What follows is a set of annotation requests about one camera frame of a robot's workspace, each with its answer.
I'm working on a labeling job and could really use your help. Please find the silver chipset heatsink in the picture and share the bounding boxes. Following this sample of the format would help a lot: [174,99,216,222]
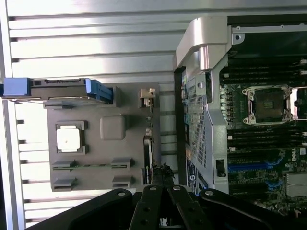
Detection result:
[286,172,307,197]

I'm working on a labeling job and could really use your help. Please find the hard disk with blue carrier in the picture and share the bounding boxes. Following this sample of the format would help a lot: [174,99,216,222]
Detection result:
[0,77,113,104]

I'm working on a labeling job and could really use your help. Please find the grey plastic parts rack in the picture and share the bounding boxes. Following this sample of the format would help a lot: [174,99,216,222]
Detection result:
[43,82,161,192]

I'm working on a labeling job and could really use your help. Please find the black RAM slot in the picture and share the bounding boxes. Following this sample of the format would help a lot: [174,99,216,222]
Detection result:
[220,66,307,72]
[227,147,307,154]
[220,71,307,79]
[220,59,307,67]
[227,135,307,142]
[220,78,307,85]
[227,129,307,136]
[227,141,307,148]

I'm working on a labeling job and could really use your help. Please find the green motherboard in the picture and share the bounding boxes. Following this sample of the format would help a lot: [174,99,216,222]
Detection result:
[219,55,307,218]

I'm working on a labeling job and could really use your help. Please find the silver CPU chip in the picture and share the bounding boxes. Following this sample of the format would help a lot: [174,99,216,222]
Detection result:
[56,124,80,152]

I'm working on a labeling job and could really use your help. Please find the green RAM stick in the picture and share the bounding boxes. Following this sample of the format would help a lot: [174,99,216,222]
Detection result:
[52,163,128,170]

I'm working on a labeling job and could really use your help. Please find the CPU socket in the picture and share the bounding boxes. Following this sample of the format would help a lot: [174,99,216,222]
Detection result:
[241,85,293,126]

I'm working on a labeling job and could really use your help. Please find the grey open PC case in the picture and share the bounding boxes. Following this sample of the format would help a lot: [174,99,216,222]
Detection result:
[174,15,307,225]

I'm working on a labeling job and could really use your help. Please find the metal socket cover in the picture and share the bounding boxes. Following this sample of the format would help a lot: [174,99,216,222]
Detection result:
[291,86,307,120]

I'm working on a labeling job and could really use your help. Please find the blue expansion card retainer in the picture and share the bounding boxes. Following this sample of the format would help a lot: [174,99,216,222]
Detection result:
[181,73,192,127]

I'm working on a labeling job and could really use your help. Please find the beige case handle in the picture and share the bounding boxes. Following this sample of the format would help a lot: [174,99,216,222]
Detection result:
[176,17,233,72]

